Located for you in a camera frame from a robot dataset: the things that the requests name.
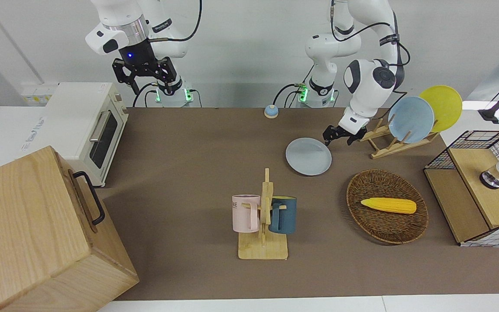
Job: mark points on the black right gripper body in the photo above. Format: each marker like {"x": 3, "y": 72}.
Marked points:
{"x": 139, "y": 56}

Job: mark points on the white toaster oven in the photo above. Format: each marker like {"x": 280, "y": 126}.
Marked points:
{"x": 76, "y": 117}

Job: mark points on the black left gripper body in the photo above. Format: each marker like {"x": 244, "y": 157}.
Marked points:
{"x": 350, "y": 133}

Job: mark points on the wooden drawer cabinet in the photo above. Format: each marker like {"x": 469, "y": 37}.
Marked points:
{"x": 28, "y": 229}

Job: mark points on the pink mug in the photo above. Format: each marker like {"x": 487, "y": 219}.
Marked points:
{"x": 243, "y": 214}

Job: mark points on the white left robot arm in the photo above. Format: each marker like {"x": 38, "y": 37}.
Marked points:
{"x": 371, "y": 78}

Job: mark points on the wooden dish rack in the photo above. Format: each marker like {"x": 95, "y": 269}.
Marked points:
{"x": 383, "y": 151}

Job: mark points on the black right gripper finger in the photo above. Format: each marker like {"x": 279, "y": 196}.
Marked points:
{"x": 119, "y": 71}
{"x": 169, "y": 73}

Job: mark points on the grid pattern shelf box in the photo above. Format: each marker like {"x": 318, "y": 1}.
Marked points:
{"x": 466, "y": 208}

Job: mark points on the wooden mug tree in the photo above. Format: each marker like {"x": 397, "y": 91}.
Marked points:
{"x": 263, "y": 249}

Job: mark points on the light blue plate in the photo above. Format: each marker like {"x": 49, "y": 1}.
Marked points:
{"x": 412, "y": 119}

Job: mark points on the gray round plate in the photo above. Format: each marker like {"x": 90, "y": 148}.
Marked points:
{"x": 309, "y": 157}

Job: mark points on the brown wicker basket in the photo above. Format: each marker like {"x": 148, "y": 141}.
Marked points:
{"x": 383, "y": 227}

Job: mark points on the yellow plate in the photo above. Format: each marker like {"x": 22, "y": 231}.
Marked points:
{"x": 446, "y": 104}

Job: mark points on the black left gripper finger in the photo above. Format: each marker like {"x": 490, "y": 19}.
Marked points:
{"x": 331, "y": 132}
{"x": 355, "y": 140}

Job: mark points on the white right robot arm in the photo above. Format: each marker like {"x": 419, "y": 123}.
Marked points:
{"x": 115, "y": 17}

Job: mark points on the yellow corn cob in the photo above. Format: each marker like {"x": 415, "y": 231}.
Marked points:
{"x": 388, "y": 205}

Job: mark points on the white wall socket box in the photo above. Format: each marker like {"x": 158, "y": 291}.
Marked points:
{"x": 37, "y": 93}

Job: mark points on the brown table mat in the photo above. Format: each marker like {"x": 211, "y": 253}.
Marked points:
{"x": 189, "y": 151}

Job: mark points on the teal mug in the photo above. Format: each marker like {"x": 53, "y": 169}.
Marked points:
{"x": 285, "y": 216}

